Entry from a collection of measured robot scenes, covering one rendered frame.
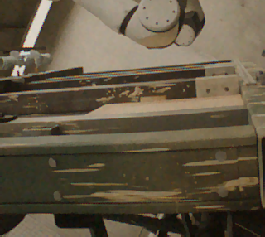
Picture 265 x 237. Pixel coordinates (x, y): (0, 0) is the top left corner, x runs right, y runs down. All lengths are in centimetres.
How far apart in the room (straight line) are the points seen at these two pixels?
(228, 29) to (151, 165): 589
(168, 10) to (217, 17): 569
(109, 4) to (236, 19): 568
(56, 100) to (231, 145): 82
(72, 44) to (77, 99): 581
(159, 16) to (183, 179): 31
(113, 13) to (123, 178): 33
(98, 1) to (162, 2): 13
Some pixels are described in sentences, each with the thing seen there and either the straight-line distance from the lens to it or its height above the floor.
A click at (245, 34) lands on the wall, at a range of 638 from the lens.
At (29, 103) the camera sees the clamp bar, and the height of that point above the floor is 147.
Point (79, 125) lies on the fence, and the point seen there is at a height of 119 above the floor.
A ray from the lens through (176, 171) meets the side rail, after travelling 52.
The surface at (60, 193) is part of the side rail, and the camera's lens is 58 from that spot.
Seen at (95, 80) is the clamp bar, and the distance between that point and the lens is 173.
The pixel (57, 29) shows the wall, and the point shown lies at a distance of 712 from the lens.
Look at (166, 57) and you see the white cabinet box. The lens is 506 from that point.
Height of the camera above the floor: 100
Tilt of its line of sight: 6 degrees up
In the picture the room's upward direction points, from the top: 62 degrees counter-clockwise
